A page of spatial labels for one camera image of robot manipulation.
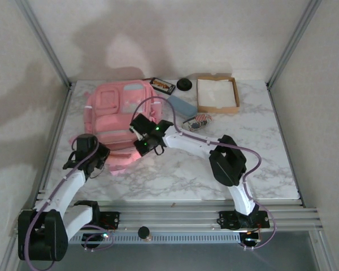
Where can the brown cardboard tray box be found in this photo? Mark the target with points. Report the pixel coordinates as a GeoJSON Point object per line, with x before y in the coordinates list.
{"type": "Point", "coordinates": [199, 108]}

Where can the aluminium frame post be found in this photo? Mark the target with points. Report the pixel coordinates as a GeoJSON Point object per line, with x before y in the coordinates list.
{"type": "Point", "coordinates": [295, 42]}
{"type": "Point", "coordinates": [45, 42]}

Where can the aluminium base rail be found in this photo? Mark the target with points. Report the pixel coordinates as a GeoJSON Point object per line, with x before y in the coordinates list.
{"type": "Point", "coordinates": [172, 217]}

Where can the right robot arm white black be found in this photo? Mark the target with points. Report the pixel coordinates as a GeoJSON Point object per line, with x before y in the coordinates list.
{"type": "Point", "coordinates": [192, 141]}

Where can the black round knob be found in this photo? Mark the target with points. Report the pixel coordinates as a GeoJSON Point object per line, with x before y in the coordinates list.
{"type": "Point", "coordinates": [145, 233]}

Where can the black round cap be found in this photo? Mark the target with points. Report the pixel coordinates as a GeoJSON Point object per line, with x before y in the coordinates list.
{"type": "Point", "coordinates": [184, 84]}

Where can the small black snack packet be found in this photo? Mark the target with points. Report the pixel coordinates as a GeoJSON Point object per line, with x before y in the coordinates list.
{"type": "Point", "coordinates": [162, 85]}

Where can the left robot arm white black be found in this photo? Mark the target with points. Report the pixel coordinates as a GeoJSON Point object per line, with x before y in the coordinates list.
{"type": "Point", "coordinates": [62, 192]}

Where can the flag print pencil case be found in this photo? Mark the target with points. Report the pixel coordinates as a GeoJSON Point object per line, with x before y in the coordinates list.
{"type": "Point", "coordinates": [197, 122]}

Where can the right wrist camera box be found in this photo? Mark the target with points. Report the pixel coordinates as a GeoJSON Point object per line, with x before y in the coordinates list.
{"type": "Point", "coordinates": [137, 135]}

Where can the blue oval case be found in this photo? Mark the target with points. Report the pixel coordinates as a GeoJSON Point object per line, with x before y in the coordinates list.
{"type": "Point", "coordinates": [182, 105]}

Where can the aluminium table side rail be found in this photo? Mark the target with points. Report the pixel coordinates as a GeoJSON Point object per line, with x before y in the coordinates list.
{"type": "Point", "coordinates": [60, 118]}
{"type": "Point", "coordinates": [279, 121]}

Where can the pink backpack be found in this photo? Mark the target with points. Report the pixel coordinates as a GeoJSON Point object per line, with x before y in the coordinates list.
{"type": "Point", "coordinates": [107, 113]}

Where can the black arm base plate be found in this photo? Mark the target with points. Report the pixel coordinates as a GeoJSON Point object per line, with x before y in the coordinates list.
{"type": "Point", "coordinates": [110, 220]}
{"type": "Point", "coordinates": [228, 220]}

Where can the white paper sheet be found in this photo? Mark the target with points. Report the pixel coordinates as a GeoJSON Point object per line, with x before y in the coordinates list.
{"type": "Point", "coordinates": [216, 93]}

